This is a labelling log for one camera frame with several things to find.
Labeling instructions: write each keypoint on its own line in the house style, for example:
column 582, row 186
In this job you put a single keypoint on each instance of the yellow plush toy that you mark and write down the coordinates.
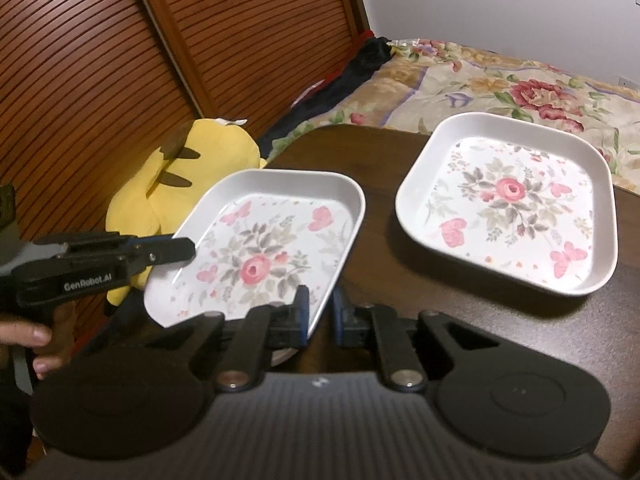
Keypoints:
column 173, row 179

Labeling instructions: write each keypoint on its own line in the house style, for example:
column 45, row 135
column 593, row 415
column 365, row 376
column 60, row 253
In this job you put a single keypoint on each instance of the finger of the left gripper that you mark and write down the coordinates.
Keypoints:
column 179, row 249
column 147, row 242

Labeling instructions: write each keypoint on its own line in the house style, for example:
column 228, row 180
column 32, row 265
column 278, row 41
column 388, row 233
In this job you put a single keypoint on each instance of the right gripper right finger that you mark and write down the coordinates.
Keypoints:
column 410, row 354

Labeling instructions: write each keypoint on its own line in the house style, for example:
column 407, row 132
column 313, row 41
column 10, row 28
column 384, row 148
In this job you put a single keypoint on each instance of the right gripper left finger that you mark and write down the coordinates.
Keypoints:
column 235, row 355

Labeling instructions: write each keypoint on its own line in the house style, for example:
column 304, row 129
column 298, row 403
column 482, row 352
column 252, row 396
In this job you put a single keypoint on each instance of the wooden louvered wardrobe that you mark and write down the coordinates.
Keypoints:
column 90, row 87

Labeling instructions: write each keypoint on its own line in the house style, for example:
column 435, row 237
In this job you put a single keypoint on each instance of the person's left hand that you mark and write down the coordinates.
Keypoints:
column 50, row 343

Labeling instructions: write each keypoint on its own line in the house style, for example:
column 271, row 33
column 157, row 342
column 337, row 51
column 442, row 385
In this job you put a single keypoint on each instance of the floral square plate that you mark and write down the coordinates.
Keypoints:
column 524, row 201
column 258, row 235

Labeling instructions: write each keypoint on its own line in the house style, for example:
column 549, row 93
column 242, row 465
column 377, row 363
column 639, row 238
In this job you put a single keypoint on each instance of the floral bed quilt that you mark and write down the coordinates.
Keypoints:
column 426, row 81

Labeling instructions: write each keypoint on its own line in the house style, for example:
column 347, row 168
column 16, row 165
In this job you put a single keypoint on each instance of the dark clothes on bed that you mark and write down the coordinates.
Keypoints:
column 369, row 55

